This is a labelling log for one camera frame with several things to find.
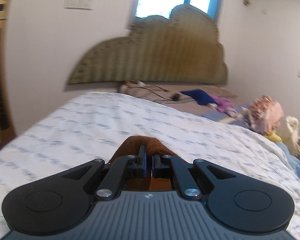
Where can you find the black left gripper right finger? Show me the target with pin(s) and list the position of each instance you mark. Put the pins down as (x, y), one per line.
(235, 201)

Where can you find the white script-print duvet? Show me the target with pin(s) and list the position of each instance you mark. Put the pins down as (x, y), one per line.
(95, 124)

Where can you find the white wall socket plate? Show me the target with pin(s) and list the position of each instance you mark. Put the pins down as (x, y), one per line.
(79, 4)

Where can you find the yellow cloth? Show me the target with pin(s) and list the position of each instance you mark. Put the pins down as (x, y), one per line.
(272, 136)

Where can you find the pink crumpled garment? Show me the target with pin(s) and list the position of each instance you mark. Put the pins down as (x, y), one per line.
(264, 115)

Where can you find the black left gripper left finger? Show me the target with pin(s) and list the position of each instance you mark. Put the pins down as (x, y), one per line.
(60, 202)

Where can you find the cream fluffy garment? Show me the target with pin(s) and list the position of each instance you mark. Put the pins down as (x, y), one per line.
(289, 133)

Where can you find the dark blue garment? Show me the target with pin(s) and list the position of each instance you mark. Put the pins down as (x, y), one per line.
(200, 96)

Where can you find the black charger with cables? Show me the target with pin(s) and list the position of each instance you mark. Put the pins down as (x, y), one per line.
(154, 93)

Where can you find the brown knit sweater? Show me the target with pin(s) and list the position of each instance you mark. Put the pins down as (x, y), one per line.
(131, 146)

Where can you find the olive padded headboard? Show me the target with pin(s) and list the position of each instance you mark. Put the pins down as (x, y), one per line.
(183, 48)

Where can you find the purple garment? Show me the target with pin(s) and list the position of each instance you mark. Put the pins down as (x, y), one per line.
(224, 106)

